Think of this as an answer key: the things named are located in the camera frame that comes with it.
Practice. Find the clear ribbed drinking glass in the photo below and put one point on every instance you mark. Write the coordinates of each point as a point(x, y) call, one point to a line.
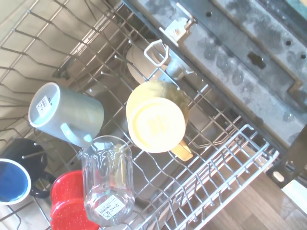
point(108, 179)

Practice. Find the black mug with blue inside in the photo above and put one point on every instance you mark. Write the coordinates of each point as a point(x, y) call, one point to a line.
point(12, 179)

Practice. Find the red speckled mug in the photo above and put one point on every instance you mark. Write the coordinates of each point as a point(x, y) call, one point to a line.
point(64, 203)

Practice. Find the dishwasher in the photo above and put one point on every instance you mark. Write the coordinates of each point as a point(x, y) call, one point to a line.
point(216, 48)

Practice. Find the yellow mug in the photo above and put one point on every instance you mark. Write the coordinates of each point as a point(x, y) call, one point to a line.
point(156, 124)

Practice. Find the gray mug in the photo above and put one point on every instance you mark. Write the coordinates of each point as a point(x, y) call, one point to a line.
point(72, 107)

